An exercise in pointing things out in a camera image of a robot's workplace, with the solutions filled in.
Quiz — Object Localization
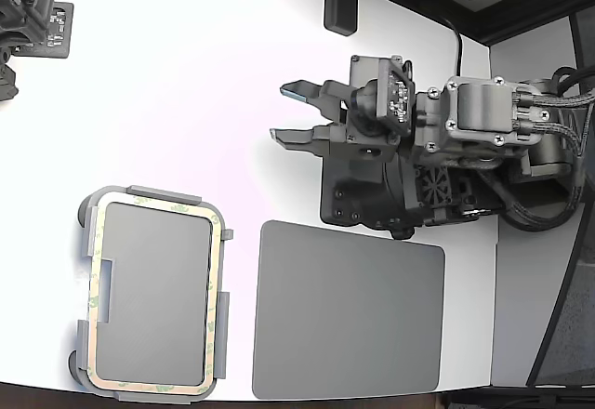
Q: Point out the gray printed gripper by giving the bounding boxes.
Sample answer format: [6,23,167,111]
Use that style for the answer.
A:
[271,54,413,162]

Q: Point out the beige rectangular adhesive frame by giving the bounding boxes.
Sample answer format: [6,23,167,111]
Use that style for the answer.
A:
[85,198,223,387]

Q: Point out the dark gray rectangular mat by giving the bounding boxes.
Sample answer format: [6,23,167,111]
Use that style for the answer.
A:
[251,219,446,401]

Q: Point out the black diagonal bar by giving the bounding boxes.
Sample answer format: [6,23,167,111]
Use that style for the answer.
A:
[527,115,595,387]

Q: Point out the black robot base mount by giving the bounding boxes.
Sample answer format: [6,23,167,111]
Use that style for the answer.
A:
[319,146,419,242]

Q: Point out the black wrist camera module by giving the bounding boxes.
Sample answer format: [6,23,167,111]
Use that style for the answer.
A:
[350,57,417,139]

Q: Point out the thin black cable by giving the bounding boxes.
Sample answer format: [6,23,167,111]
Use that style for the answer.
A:
[441,17,465,79]

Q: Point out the gray frame holder with legs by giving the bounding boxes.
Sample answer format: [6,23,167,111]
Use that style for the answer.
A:
[69,184,235,405]

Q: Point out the black table edge rail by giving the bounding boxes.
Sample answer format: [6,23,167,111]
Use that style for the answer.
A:
[297,0,595,47]

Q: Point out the black labelled camera plate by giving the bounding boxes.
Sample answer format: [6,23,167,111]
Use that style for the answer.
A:
[16,2,75,60]

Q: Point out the braided black cable loop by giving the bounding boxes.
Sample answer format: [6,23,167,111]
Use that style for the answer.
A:
[490,166,589,234]

